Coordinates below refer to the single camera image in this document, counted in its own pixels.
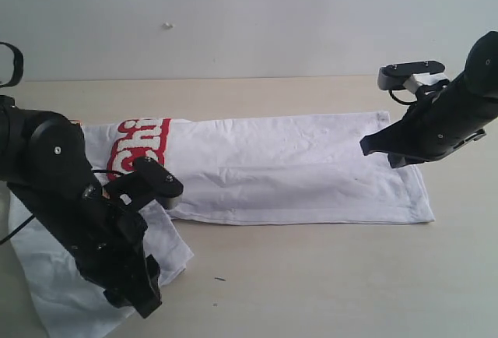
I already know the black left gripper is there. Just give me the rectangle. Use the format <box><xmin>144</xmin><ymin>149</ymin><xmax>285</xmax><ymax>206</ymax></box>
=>
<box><xmin>58</xmin><ymin>193</ymin><xmax>162</xmax><ymax>319</ymax></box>

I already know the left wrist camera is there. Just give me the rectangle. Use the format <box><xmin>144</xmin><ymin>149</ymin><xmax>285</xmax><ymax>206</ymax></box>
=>
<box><xmin>104</xmin><ymin>157</ymin><xmax>184</xmax><ymax>211</ymax></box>

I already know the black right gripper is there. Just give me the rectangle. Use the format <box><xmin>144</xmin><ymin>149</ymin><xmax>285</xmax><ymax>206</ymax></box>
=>
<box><xmin>359</xmin><ymin>92</ymin><xmax>486</xmax><ymax>169</ymax></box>

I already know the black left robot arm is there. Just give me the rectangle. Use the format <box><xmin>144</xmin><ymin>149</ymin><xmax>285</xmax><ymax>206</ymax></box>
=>
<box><xmin>1</xmin><ymin>96</ymin><xmax>167</xmax><ymax>318</ymax></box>

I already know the white t-shirt red lettering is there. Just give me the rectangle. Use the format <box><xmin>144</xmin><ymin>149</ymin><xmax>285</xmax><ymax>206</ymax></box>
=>
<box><xmin>7</xmin><ymin>110</ymin><xmax>436</xmax><ymax>338</ymax></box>

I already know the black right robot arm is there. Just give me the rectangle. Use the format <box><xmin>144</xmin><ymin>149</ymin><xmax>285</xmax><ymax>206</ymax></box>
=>
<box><xmin>360</xmin><ymin>31</ymin><xmax>497</xmax><ymax>168</ymax></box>

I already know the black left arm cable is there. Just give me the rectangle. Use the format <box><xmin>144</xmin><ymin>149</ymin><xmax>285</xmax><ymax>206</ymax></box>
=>
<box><xmin>0</xmin><ymin>41</ymin><xmax>129</xmax><ymax>245</ymax></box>

